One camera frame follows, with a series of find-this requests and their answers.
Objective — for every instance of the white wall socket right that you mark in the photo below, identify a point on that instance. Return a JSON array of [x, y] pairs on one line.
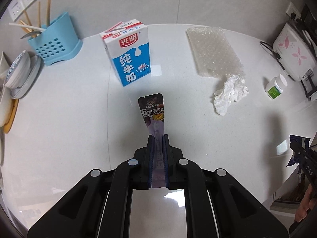
[[292, 11]]

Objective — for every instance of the blue utensil holder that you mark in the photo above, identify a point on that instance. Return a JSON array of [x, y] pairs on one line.
[[59, 42]]

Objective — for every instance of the blue white milk carton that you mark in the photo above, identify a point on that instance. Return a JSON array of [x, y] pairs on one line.
[[127, 46]]

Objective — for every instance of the purple snack wrapper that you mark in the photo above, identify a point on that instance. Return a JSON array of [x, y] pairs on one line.
[[152, 110]]

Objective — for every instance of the dark blue snack wrapper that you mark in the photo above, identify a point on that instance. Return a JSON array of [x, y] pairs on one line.
[[298, 144]]

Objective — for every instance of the black appliance stand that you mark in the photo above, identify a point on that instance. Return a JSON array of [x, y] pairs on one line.
[[310, 86]]

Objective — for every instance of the white floral rice cooker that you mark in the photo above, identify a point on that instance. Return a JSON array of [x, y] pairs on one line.
[[294, 50]]

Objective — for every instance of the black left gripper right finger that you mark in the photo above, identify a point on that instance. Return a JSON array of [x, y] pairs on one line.
[[165, 147]]

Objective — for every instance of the white pill bottle green label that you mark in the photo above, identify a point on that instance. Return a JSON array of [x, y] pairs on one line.
[[276, 86]]

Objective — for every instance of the stacked white plates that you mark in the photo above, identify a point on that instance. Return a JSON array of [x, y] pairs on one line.
[[22, 74]]

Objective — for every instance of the white tissue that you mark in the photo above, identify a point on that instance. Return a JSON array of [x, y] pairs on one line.
[[234, 89]]

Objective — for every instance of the person's right hand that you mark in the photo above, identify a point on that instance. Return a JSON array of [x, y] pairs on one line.
[[308, 202]]

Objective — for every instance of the wooden chopsticks bundle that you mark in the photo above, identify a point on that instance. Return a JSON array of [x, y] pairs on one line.
[[35, 30]]

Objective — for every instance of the clear bubble wrap sheet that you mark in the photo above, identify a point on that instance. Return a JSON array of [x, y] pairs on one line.
[[212, 53]]

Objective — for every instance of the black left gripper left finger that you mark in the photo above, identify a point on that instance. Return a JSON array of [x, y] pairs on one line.
[[150, 159]]

